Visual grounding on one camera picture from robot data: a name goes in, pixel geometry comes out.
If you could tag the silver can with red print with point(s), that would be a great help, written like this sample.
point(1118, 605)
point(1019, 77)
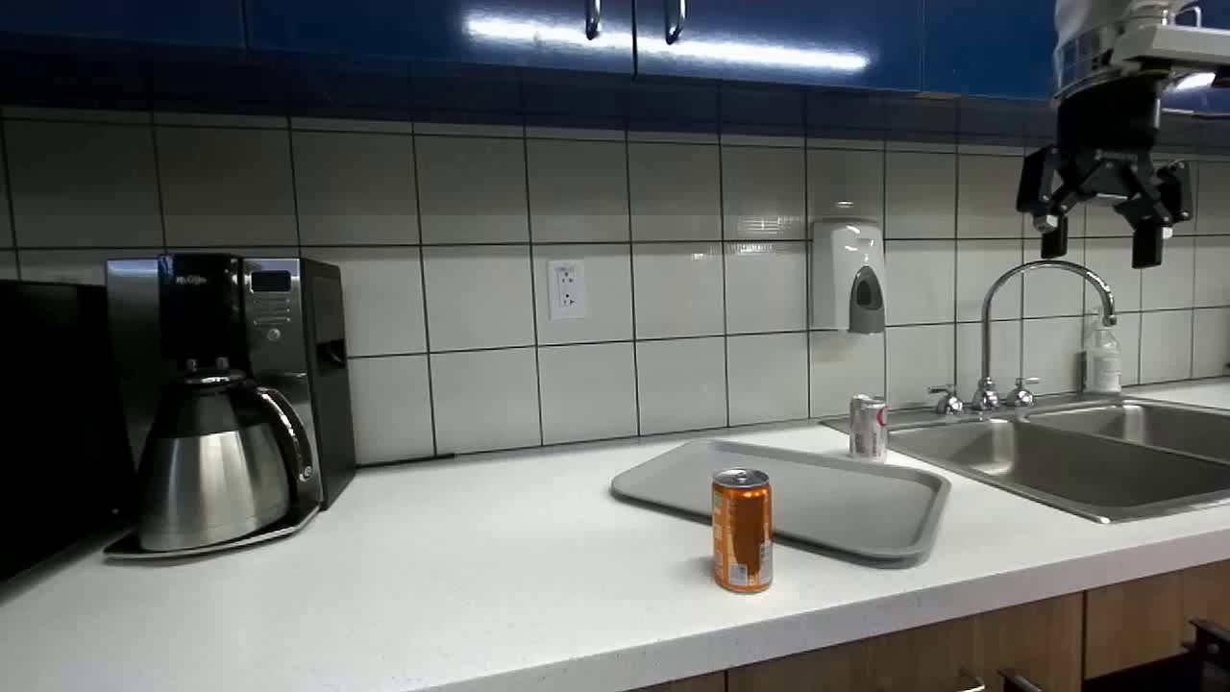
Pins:
point(868, 429)

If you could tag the stainless steel double sink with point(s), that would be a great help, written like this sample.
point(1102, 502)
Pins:
point(1088, 465)

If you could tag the white wall soap dispenser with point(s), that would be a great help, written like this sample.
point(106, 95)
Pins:
point(848, 273)

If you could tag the blue glossy cabinet door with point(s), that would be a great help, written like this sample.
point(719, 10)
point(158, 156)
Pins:
point(321, 23)
point(985, 45)
point(783, 40)

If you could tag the stainless steel coffee carafe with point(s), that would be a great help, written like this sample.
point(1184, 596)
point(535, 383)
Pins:
point(215, 475)

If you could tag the white wall power outlet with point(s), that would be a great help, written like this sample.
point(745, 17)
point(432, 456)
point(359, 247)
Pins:
point(568, 291)

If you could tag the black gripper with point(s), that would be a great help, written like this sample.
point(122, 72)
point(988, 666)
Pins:
point(1110, 129)

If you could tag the wooden cabinet front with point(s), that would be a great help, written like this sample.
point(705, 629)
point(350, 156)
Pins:
point(924, 656)
point(1149, 615)

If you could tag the orange soda can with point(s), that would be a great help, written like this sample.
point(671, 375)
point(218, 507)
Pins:
point(745, 532)

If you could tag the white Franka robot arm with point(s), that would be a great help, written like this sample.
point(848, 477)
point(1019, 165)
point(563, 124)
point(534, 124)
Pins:
point(1096, 33)

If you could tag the black coffee maker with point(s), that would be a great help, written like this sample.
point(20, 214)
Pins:
point(290, 347)

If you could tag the black microwave oven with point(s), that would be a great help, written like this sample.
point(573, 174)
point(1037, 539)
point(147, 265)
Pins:
point(52, 424)

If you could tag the grey plastic tray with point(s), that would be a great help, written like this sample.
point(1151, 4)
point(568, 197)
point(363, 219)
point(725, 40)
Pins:
point(833, 506)

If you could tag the chrome gooseneck faucet spout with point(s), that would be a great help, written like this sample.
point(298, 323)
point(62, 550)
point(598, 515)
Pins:
point(985, 333)

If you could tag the clear soap pump bottle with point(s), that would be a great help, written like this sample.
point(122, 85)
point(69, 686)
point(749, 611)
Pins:
point(1102, 368)

